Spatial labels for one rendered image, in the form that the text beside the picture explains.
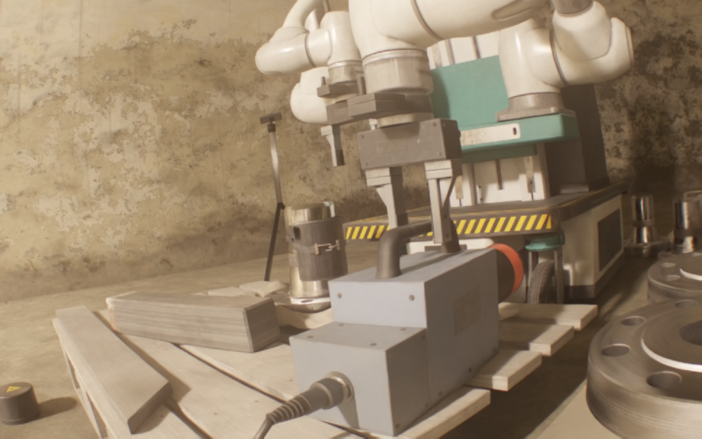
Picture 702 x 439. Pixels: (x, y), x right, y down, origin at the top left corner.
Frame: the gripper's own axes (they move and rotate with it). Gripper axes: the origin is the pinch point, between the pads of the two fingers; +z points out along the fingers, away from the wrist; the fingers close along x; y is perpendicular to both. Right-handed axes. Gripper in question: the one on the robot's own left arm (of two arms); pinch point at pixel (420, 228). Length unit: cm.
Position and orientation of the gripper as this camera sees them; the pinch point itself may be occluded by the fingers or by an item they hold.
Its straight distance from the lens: 68.3
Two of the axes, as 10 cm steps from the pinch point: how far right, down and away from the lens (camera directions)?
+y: 6.5, -1.0, 7.6
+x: -7.5, 0.7, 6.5
